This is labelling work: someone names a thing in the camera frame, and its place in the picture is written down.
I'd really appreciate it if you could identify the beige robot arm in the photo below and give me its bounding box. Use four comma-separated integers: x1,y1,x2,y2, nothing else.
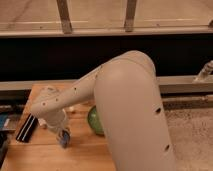
30,50,176,171

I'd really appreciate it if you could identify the green bowl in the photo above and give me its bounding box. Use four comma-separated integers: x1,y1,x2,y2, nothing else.
87,106,104,136

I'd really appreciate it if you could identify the small white printed box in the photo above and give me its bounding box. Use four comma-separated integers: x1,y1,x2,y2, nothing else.
38,119,47,129

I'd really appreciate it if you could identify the grey metal bracket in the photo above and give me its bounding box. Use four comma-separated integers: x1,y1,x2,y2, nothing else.
195,60,213,82

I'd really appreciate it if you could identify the black striped block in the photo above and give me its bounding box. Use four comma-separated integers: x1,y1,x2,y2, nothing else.
16,114,38,143

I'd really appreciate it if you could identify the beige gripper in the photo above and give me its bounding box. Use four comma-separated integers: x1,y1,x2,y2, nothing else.
43,110,68,134

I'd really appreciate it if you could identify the metal railing frame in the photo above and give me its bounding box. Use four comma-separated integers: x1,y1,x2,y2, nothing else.
0,0,213,37

